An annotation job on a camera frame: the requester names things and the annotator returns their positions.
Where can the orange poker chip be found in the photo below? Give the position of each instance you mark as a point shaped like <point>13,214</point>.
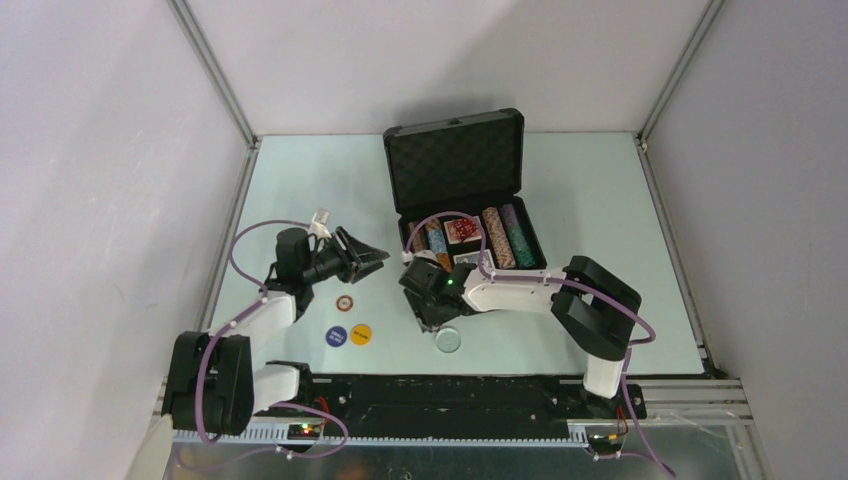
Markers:
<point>344,303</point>

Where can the purple green chip stack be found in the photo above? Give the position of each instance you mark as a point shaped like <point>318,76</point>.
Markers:
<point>522,252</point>

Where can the black poker case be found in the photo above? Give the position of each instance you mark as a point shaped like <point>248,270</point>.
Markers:
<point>457,168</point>

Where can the blue orange chip stack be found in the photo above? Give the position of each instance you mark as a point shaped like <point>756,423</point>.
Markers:
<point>438,244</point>

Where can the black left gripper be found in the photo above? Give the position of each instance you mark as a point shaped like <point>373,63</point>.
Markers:
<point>365,258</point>

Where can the clear dealer button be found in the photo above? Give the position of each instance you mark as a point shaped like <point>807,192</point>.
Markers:
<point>447,340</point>

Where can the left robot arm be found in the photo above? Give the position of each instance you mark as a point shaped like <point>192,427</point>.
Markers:
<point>213,386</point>

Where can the red dice set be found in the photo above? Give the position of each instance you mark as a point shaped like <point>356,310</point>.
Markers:
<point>463,230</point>

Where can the yellow big blind button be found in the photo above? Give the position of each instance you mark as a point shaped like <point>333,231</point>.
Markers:
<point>361,334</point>

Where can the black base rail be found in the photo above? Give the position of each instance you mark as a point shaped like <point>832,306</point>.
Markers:
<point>487,408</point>

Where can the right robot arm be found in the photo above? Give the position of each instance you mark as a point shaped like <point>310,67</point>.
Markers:
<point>594,307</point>

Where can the pink brown chip stack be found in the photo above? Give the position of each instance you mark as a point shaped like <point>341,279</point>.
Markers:
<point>500,243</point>

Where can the blue small blind button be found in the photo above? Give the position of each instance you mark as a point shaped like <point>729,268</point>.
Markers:
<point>336,336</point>

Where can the blue playing card deck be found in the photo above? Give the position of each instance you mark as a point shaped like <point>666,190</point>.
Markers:
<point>475,258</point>

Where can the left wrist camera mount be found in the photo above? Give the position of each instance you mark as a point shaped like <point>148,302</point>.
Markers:
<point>318,224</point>

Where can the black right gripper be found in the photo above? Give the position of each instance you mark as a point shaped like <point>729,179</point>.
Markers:
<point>425,319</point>

